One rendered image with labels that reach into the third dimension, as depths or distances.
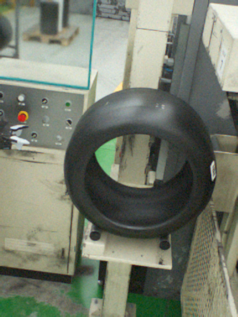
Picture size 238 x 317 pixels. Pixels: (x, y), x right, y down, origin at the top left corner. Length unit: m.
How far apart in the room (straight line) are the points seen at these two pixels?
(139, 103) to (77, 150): 0.27
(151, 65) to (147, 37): 0.12
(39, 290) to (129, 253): 1.08
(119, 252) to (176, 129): 0.62
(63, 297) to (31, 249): 0.35
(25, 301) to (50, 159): 0.89
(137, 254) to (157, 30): 0.91
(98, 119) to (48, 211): 1.11
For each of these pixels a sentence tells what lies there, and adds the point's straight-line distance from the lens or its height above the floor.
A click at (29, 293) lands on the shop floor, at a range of 2.86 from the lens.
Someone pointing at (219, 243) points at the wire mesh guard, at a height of 1.00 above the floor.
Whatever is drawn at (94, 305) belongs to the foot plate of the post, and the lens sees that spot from 2.79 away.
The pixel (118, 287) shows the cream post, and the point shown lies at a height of 0.30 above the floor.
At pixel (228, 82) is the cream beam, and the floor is 1.66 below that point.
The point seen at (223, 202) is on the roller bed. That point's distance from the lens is 2.08.
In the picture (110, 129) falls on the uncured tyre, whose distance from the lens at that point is 1.56.
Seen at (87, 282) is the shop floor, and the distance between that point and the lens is 2.94.
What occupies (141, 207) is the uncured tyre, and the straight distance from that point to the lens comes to 1.99.
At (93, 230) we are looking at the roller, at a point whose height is 0.92.
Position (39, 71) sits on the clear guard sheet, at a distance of 2.27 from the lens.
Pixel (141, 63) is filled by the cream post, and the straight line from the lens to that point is 1.87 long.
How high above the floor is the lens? 2.01
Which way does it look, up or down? 27 degrees down
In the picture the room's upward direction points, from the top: 7 degrees clockwise
